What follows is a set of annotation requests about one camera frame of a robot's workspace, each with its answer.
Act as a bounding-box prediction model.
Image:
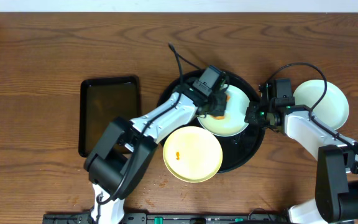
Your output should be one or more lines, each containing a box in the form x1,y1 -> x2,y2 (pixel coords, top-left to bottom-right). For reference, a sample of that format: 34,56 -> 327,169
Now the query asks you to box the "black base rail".
42,212 -> 290,224

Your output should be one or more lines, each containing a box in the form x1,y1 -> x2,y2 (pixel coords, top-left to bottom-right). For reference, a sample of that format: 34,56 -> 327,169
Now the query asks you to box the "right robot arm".
245,79 -> 358,223

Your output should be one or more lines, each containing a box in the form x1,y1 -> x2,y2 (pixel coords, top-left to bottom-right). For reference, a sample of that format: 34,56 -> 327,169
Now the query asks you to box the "yellow plate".
163,126 -> 223,183

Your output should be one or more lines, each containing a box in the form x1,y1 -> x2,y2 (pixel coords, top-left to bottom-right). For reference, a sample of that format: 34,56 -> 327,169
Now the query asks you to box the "left black cable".
94,42 -> 203,206

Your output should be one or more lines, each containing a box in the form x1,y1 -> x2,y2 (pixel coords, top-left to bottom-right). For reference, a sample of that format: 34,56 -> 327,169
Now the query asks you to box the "black rectangular water tray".
78,75 -> 141,157

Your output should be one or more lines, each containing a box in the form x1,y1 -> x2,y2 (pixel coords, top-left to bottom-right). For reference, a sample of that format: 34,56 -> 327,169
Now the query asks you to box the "light blue plate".
293,80 -> 349,130
198,84 -> 250,137

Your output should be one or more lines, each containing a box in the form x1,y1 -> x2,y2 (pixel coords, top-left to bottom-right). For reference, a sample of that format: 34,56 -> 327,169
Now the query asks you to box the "round black tray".
157,70 -> 265,173

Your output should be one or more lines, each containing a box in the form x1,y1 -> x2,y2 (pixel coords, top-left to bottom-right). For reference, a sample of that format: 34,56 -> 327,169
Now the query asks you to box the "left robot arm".
84,65 -> 229,223

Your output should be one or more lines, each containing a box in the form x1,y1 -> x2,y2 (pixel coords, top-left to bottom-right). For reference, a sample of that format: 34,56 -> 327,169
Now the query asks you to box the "light blue plate top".
293,80 -> 349,130

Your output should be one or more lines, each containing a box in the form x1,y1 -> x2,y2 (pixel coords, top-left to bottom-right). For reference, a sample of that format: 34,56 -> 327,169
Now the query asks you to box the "green orange sponge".
209,93 -> 230,119

